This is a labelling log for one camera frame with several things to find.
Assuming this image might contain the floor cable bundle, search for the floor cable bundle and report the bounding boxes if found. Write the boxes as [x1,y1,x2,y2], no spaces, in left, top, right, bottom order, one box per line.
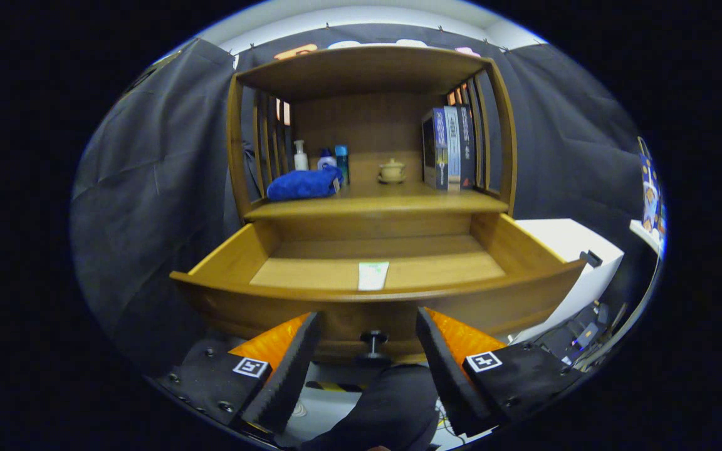
[433,398,459,436]

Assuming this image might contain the white spine book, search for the white spine book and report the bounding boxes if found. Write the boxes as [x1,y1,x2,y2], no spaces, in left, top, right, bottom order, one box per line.
[444,105,463,191]

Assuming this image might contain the white green tube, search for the white green tube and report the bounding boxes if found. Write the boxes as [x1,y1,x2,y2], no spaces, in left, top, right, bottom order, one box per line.
[358,261,390,291]

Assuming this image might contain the black backdrop cloth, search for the black backdrop cloth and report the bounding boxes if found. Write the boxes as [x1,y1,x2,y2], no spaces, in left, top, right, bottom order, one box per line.
[73,24,657,376]

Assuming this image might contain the blue towel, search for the blue towel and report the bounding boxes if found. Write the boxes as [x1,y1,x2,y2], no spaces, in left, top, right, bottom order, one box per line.
[266,166,344,202]

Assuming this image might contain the white side shelf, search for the white side shelf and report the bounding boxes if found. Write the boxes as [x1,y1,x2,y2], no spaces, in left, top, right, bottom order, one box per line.
[577,218,664,371]

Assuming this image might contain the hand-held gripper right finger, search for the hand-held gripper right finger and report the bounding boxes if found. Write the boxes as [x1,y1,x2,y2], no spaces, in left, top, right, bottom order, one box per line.
[416,307,587,437]

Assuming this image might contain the wooden cabinet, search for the wooden cabinet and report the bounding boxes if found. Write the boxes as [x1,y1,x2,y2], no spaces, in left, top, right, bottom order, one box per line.
[226,45,518,242]

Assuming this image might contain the blue spine book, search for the blue spine book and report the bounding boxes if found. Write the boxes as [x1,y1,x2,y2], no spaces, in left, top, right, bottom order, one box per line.
[422,106,450,191]

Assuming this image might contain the wooden countertop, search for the wooden countertop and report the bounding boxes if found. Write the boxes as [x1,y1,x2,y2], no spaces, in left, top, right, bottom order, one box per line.
[243,180,511,220]

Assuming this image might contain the white box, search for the white box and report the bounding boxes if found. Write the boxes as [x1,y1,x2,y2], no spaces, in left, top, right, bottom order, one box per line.
[513,218,625,343]

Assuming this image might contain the yellow black floor tape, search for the yellow black floor tape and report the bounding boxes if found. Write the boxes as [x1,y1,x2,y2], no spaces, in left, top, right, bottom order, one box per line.
[306,380,363,393]

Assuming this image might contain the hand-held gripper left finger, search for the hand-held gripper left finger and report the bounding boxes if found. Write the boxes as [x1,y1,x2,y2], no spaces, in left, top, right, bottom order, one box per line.
[157,311,323,434]

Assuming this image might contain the blue dotted gift bag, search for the blue dotted gift bag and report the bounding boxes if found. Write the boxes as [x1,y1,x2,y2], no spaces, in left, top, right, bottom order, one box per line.
[637,137,667,237]

